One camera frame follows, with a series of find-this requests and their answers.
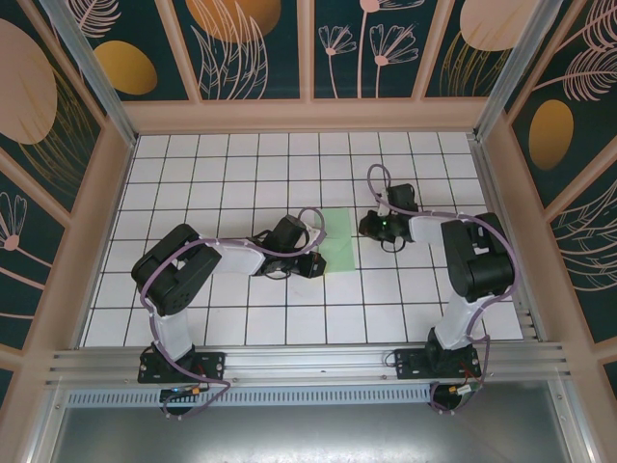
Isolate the green paper sheet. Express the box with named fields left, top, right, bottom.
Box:
left=315, top=206, right=358, bottom=274

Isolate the grey metal sheet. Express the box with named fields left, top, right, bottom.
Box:
left=28, top=402, right=592, bottom=463

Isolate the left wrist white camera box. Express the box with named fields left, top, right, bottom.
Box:
left=306, top=222, right=328, bottom=255

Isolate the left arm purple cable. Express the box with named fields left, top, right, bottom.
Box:
left=139, top=206, right=329, bottom=421

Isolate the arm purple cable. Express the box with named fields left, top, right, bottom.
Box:
left=139, top=206, right=329, bottom=421
left=366, top=162, right=521, bottom=417

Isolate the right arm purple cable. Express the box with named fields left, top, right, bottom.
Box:
left=366, top=162, right=521, bottom=417

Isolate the aluminium side rail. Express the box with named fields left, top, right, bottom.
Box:
left=468, top=134, right=546, bottom=343

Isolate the long aluminium mounting rail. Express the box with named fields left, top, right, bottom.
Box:
left=45, top=340, right=575, bottom=387

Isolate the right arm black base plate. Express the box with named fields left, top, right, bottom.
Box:
left=393, top=347, right=482, bottom=381

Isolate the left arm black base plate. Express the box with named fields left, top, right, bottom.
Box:
left=138, top=351, right=228, bottom=385

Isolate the grey slotted cable duct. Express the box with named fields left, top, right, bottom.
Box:
left=65, top=383, right=438, bottom=407

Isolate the aluminium corner post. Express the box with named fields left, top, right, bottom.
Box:
left=38, top=0, right=140, bottom=147
left=474, top=0, right=577, bottom=142

